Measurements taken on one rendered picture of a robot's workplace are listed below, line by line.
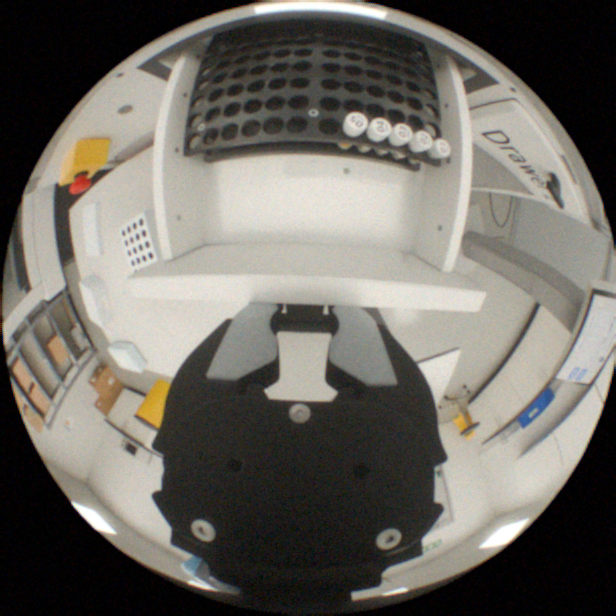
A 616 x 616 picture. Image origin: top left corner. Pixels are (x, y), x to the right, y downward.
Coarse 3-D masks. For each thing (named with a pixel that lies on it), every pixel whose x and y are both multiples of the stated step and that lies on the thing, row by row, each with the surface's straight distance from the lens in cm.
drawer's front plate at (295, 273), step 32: (192, 256) 17; (224, 256) 15; (256, 256) 14; (288, 256) 14; (320, 256) 14; (352, 256) 15; (384, 256) 17; (416, 256) 21; (160, 288) 14; (192, 288) 12; (224, 288) 11; (256, 288) 10; (288, 288) 10; (320, 288) 10; (352, 288) 10; (384, 288) 11; (416, 288) 12; (448, 288) 13; (480, 288) 17
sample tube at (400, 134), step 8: (392, 128) 13; (400, 128) 13; (408, 128) 13; (392, 136) 13; (400, 136) 13; (408, 136) 13; (392, 144) 14; (400, 144) 13; (376, 152) 16; (384, 152) 15
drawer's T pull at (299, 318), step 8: (288, 304) 12; (296, 304) 12; (304, 304) 12; (312, 304) 12; (288, 312) 13; (296, 312) 13; (304, 312) 13; (312, 312) 13; (320, 312) 13; (280, 320) 13; (288, 320) 13; (296, 320) 13; (304, 320) 13; (312, 320) 13; (320, 320) 13; (328, 320) 13; (280, 328) 14; (288, 328) 14; (296, 328) 13; (304, 328) 13; (312, 328) 13; (320, 328) 13; (328, 328) 13
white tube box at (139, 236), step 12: (144, 216) 33; (120, 228) 39; (132, 228) 36; (144, 228) 34; (156, 228) 34; (132, 240) 38; (144, 240) 34; (156, 240) 34; (132, 252) 38; (144, 252) 35; (156, 252) 33; (132, 264) 39; (144, 264) 36
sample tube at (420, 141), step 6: (420, 132) 14; (414, 138) 13; (420, 138) 13; (426, 138) 14; (408, 144) 14; (414, 144) 14; (420, 144) 13; (426, 144) 13; (414, 150) 14; (420, 150) 14; (396, 156) 16; (402, 156) 16
